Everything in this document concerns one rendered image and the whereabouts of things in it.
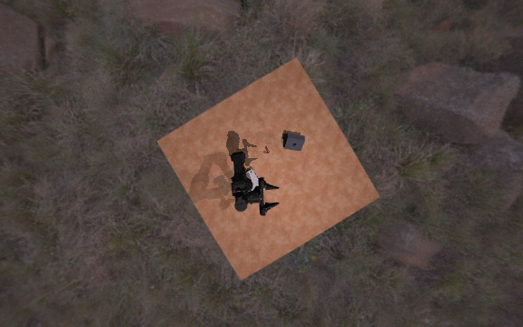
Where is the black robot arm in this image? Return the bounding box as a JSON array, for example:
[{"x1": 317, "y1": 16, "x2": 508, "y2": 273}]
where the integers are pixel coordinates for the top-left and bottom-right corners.
[{"x1": 231, "y1": 152, "x2": 260, "y2": 212}]

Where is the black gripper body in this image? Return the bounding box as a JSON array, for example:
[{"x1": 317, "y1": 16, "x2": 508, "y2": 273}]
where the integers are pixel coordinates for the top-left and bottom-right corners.
[{"x1": 248, "y1": 177, "x2": 266, "y2": 216}]

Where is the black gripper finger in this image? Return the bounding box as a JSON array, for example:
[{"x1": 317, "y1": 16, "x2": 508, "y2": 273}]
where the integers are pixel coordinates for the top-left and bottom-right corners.
[
  {"x1": 264, "y1": 181, "x2": 279, "y2": 190},
  {"x1": 265, "y1": 203, "x2": 279, "y2": 212}
]

